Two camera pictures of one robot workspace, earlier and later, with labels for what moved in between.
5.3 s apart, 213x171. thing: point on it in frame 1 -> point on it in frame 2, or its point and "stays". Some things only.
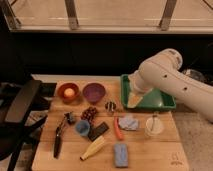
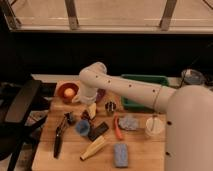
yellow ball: [69, 92] stays
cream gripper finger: [133, 100] -> [92, 109]
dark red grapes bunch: [89, 114] stays
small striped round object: [110, 106] stays
